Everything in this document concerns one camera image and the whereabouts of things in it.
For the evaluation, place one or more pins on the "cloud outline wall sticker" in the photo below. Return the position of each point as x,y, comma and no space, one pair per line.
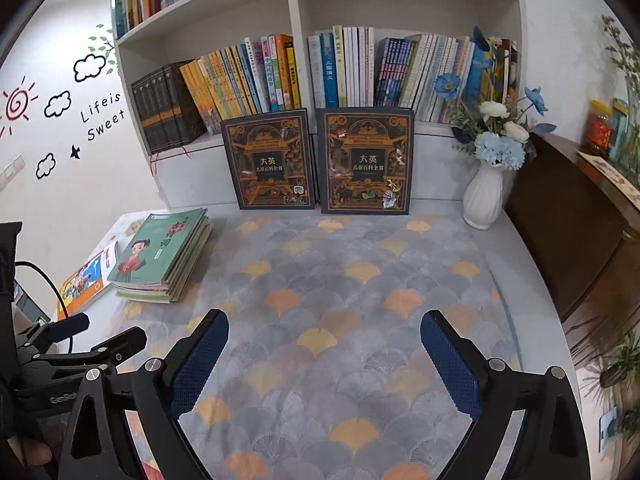
90,67
56,103
46,165

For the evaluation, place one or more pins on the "brown wooden cabinet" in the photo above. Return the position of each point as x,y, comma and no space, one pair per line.
565,240

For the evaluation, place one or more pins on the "tall green branch plant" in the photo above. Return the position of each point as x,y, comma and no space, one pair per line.
620,55

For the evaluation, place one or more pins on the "person's left hand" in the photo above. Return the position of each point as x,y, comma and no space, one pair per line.
30,452

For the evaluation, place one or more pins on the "black bird wall sticker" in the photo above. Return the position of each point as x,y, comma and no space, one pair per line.
75,151

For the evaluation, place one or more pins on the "row of white blue books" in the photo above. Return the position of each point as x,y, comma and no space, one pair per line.
340,70

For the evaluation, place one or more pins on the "row of colourful thin books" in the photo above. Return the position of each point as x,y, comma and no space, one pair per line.
415,75

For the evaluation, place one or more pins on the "black lettering wall sticker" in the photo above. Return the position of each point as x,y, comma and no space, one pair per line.
102,117

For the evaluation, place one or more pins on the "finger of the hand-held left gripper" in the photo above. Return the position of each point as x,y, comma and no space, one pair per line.
125,342
70,326

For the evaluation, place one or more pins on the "white wall switch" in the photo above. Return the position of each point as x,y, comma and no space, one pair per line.
11,172

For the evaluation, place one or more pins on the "stack of books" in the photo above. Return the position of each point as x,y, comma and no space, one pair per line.
155,250

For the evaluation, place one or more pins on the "blue white artificial flowers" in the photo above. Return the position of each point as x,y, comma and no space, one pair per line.
495,150

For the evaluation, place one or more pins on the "row of orange books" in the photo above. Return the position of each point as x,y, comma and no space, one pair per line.
225,85

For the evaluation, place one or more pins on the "teal box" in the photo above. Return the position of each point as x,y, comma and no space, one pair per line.
624,135

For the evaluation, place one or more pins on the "dark boxed book set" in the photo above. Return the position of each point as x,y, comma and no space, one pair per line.
165,110

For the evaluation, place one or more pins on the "orange picture book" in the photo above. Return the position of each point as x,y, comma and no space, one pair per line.
82,285

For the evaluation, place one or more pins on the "red snack jar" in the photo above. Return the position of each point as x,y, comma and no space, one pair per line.
600,132

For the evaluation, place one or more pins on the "pale patterned card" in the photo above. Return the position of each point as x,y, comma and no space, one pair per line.
610,175

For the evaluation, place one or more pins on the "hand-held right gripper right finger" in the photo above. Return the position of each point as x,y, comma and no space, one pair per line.
450,365

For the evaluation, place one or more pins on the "white bookshelf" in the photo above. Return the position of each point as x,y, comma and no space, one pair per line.
295,10

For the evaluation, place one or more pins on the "red sun wall sticker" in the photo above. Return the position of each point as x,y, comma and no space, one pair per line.
17,105

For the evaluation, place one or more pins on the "white ribbed vase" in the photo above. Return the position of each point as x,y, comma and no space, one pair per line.
482,200

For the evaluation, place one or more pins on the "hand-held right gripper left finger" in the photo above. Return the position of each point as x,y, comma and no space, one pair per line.
200,365

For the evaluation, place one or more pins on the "green tree wall sticker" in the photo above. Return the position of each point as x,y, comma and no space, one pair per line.
102,42

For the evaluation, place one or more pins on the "dark ornate encyclopedia book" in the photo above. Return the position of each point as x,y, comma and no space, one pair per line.
267,160
365,160

